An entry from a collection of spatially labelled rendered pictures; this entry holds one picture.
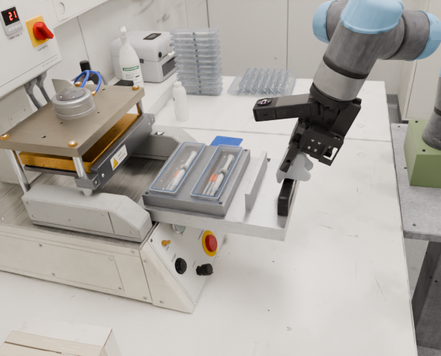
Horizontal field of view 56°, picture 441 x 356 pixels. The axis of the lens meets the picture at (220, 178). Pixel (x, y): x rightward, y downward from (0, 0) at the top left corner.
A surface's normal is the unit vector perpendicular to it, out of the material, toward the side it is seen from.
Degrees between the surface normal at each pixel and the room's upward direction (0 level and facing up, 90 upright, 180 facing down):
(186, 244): 65
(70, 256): 90
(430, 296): 90
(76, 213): 90
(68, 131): 0
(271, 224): 0
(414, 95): 90
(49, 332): 1
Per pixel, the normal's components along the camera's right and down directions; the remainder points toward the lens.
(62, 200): -0.07, -0.81
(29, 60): 0.95, 0.11
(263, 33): -0.26, 0.57
